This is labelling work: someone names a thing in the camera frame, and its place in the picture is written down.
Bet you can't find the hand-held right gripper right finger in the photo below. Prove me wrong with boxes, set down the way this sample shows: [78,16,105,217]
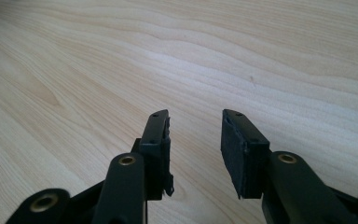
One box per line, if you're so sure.
[219,108,273,201]

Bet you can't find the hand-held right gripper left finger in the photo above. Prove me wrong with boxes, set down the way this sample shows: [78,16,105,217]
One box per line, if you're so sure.
[131,108,175,202]

